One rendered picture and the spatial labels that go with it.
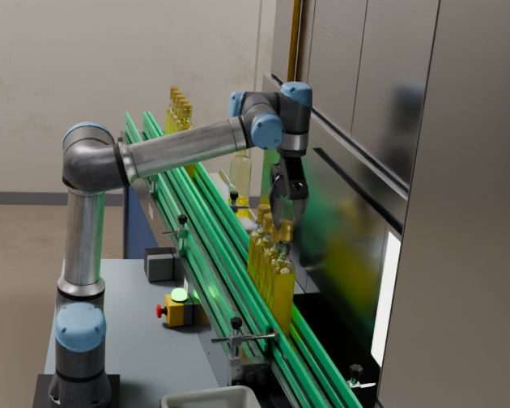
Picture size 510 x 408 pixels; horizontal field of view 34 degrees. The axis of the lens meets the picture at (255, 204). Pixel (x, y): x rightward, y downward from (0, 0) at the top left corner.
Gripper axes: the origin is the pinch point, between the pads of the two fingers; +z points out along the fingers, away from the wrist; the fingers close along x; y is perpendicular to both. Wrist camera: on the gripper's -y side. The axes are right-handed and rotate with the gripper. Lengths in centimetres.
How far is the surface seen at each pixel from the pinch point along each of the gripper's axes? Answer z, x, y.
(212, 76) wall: 42, -25, 281
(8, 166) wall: 99, 90, 288
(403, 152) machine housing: -28.6, -17.5, -24.0
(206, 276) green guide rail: 24.2, 16.0, 18.9
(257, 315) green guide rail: 23.4, 6.3, -3.3
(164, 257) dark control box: 36, 24, 52
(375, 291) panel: 3.5, -14.6, -26.9
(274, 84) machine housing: -20, -7, 56
